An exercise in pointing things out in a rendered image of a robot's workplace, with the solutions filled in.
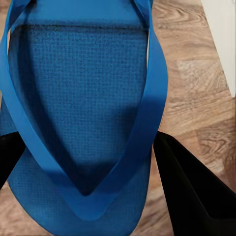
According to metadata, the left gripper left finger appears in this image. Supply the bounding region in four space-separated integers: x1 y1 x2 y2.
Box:
0 132 26 189

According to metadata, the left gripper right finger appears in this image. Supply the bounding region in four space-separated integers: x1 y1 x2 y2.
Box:
153 131 236 236

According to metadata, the sandal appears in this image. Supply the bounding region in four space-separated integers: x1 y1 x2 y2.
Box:
0 0 168 236

